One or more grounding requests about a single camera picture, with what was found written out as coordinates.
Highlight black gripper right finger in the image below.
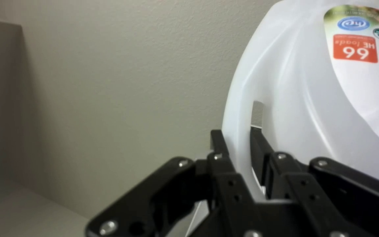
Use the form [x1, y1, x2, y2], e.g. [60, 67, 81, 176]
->
[249, 125, 379, 237]

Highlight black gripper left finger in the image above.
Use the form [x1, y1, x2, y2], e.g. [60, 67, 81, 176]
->
[85, 128, 262, 237]

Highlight translucent white detergent bottle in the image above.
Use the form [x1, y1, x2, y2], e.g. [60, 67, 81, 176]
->
[220, 0, 379, 200]

